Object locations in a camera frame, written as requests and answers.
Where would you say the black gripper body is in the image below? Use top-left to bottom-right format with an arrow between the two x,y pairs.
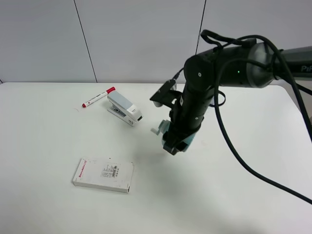
164,85 -> 214,146

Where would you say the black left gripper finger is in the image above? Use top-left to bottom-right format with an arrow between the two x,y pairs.
163,143 -> 177,156

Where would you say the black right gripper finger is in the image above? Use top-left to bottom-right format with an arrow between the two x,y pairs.
176,142 -> 187,152

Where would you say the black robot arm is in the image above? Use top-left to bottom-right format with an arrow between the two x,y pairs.
162,43 -> 286,155

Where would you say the white grey stapler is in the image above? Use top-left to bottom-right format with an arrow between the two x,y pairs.
107,91 -> 143,127

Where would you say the white flat cardboard box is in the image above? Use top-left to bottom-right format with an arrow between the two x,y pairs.
72,158 -> 134,194

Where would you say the red and white marker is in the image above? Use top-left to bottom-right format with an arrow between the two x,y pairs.
82,87 -> 115,108

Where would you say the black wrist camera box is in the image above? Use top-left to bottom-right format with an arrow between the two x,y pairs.
150,79 -> 182,109

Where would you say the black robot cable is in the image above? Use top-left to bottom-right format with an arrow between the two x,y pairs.
199,29 -> 312,204

